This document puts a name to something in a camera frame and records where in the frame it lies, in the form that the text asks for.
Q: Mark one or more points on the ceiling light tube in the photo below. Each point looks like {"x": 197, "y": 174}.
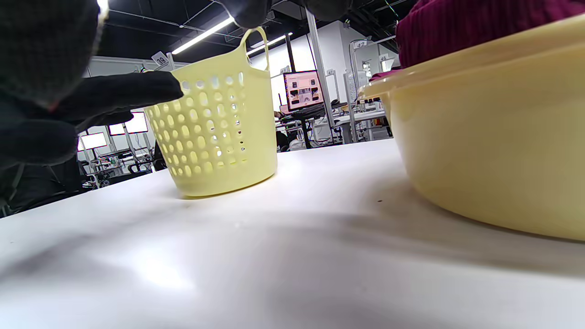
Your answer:
{"x": 203, "y": 35}

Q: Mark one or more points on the yellow plastic basin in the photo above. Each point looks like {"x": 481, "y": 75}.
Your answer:
{"x": 493, "y": 137}

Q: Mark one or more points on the yellow perforated plastic basket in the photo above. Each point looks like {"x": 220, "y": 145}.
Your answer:
{"x": 256, "y": 128}

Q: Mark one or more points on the monitor with pink screen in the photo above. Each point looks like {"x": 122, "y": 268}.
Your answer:
{"x": 302, "y": 90}

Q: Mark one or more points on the maroon shorts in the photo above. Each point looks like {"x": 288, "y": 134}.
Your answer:
{"x": 457, "y": 27}

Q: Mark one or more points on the person's right hand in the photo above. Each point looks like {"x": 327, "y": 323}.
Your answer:
{"x": 36, "y": 55}

